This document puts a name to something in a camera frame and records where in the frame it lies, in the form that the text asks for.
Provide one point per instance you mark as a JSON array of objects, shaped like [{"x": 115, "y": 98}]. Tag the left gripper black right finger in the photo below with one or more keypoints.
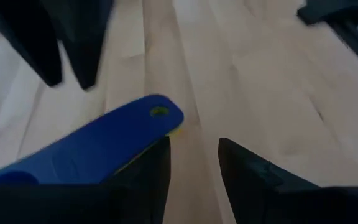
[{"x": 259, "y": 193}]

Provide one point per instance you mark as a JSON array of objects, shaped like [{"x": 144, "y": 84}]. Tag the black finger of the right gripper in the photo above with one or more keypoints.
[
  {"x": 82, "y": 46},
  {"x": 33, "y": 37}
]

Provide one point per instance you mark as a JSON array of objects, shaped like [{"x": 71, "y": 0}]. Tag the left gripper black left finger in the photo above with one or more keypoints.
[{"x": 141, "y": 193}]

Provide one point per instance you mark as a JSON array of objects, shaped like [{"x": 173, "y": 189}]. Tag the small dark blue measuring cup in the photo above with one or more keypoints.
[{"x": 98, "y": 146}]

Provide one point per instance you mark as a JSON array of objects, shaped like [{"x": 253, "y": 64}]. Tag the green measuring cup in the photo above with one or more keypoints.
[{"x": 159, "y": 111}]

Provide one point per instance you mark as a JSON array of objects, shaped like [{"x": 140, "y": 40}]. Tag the black aluminium table frame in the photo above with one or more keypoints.
[{"x": 331, "y": 11}]

